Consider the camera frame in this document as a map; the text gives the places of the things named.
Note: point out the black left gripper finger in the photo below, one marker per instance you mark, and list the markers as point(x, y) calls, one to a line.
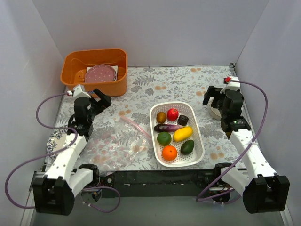
point(105, 100)
point(97, 97)

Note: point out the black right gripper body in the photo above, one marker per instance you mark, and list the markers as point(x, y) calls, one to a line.
point(212, 96)

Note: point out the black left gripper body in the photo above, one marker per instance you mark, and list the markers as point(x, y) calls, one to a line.
point(99, 103)

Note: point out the clear zip top bag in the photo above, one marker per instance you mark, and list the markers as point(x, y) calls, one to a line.
point(113, 148)

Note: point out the yellow mango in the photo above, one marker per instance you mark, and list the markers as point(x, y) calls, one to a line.
point(182, 134)

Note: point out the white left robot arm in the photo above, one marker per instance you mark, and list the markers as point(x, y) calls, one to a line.
point(55, 192)

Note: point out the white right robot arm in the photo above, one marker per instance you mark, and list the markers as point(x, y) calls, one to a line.
point(263, 190)

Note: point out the beige ceramic bowl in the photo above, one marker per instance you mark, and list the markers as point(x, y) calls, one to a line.
point(214, 112)

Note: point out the pink polka dot plate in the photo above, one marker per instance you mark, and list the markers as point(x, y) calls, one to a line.
point(101, 73)

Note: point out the orange plastic tub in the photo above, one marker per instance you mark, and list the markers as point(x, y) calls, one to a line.
point(76, 64)

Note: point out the blue floral plate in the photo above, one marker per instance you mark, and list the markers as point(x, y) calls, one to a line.
point(56, 140)

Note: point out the white perforated plastic basket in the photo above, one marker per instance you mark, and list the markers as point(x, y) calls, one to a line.
point(181, 160)

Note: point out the dark brown chocolate cube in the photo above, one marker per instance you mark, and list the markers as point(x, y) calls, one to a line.
point(183, 120)

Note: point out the brown kiwi fruit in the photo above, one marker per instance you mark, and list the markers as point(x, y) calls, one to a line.
point(161, 118)

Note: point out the red apple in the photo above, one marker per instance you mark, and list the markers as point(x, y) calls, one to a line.
point(172, 114)

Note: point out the purple eggplant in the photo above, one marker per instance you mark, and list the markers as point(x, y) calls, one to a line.
point(167, 128)

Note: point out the dark green avocado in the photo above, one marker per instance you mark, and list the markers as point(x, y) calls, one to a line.
point(187, 147)

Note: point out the green lime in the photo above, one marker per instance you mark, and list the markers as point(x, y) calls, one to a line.
point(164, 138)

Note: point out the orange tangerine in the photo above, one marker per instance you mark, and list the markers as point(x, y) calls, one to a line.
point(169, 153)

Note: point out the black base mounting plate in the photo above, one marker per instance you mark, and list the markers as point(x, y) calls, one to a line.
point(159, 183)

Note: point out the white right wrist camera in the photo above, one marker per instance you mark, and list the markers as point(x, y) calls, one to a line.
point(231, 83)

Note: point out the aluminium table edge rail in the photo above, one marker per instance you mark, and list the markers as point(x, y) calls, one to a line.
point(232, 70)

